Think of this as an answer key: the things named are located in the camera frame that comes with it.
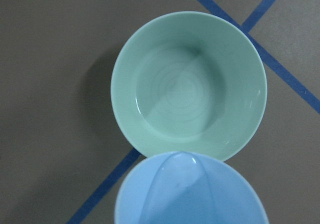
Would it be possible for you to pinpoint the light green bowl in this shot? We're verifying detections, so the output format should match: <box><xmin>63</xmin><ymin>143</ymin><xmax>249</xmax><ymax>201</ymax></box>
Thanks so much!
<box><xmin>110</xmin><ymin>11</ymin><xmax>268</xmax><ymax>161</ymax></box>

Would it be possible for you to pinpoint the light blue plastic cup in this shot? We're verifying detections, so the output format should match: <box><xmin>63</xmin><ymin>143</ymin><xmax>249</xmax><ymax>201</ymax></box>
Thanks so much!
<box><xmin>114</xmin><ymin>152</ymin><xmax>269</xmax><ymax>224</ymax></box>

